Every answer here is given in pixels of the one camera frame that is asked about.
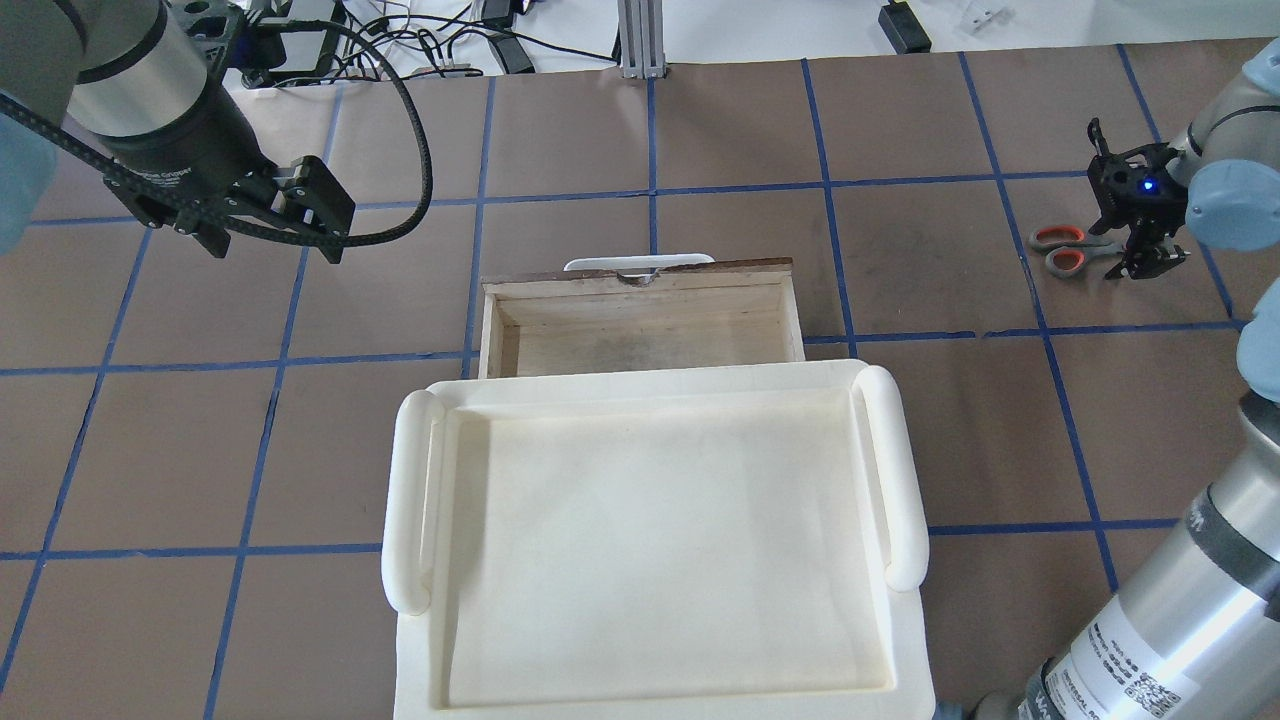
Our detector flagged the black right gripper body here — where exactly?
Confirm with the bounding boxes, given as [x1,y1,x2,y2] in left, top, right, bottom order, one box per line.
[1087,118,1187,236]

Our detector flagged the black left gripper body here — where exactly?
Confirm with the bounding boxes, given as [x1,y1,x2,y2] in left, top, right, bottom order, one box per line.
[102,85,279,211]

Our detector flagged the grey orange scissors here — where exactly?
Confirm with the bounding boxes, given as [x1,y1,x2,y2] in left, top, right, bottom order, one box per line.
[1025,225,1124,279]

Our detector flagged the light wooden drawer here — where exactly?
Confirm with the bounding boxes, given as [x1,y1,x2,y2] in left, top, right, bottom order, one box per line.
[477,252,805,379]

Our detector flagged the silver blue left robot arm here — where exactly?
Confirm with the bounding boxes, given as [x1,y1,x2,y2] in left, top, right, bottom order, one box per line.
[3,1,355,263]

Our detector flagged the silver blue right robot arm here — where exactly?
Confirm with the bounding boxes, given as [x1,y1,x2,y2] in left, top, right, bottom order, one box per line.
[973,41,1279,719]

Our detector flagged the black power adapter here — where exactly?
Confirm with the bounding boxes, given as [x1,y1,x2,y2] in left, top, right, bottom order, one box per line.
[877,1,932,55]

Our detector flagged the white plastic tray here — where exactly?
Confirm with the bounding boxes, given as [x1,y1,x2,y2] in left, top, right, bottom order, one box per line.
[381,359,936,719]

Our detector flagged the black braided cable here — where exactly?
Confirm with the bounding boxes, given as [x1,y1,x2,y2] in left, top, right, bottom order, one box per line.
[0,20,435,249]

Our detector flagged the aluminium frame post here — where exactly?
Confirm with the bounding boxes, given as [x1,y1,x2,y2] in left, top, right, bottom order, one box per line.
[617,0,668,79]

